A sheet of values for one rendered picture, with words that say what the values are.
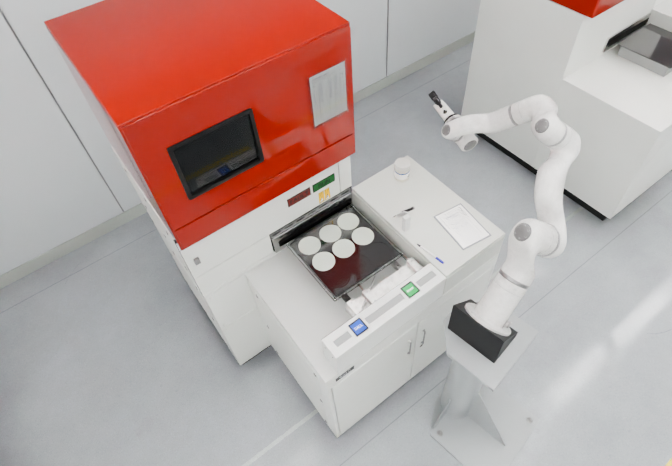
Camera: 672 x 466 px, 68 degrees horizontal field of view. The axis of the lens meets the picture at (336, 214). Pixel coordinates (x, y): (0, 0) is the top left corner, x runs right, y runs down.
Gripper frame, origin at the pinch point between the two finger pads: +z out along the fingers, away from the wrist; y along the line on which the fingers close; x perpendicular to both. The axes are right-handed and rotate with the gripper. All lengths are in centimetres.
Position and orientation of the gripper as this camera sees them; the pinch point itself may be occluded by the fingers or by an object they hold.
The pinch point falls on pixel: (435, 98)
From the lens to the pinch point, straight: 243.0
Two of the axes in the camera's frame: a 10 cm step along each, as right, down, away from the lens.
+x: 7.5, -5.8, -3.3
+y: 5.5, 2.7, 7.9
